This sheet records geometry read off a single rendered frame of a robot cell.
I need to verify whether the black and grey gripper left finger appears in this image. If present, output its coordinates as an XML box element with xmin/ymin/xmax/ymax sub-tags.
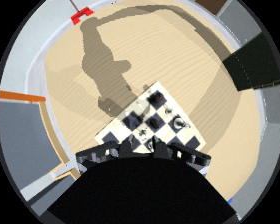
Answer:
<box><xmin>75</xmin><ymin>135</ymin><xmax>135</xmax><ymax>175</ymax></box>

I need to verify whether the chessboard with chess pieces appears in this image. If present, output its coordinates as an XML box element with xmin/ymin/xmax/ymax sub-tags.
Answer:
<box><xmin>95</xmin><ymin>82</ymin><xmax>206</xmax><ymax>153</ymax></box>

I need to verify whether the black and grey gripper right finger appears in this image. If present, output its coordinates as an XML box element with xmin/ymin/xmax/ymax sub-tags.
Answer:
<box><xmin>152</xmin><ymin>135</ymin><xmax>212</xmax><ymax>177</ymax></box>

